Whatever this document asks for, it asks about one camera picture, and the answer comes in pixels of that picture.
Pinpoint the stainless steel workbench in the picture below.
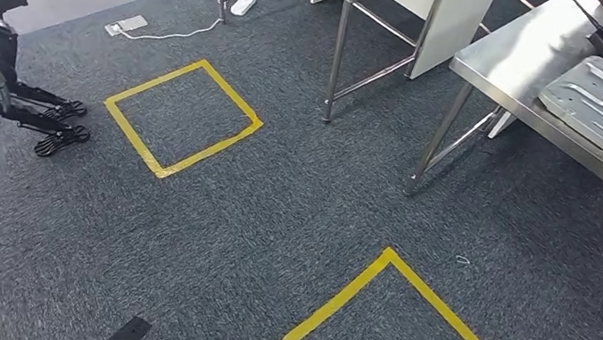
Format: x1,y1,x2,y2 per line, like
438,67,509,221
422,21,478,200
403,0,603,226

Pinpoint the white power strip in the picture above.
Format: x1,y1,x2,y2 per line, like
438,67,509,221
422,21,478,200
228,0,259,20

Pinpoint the yellow floor tape square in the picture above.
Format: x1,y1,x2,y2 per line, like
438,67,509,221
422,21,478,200
277,233,517,340
94,45,272,194

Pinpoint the white panel board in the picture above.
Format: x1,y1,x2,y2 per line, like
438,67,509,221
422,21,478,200
371,0,500,91

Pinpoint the white power cable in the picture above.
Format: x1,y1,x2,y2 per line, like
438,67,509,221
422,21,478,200
118,3,225,54

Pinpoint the white board piece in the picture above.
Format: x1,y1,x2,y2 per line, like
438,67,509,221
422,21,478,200
486,105,520,144

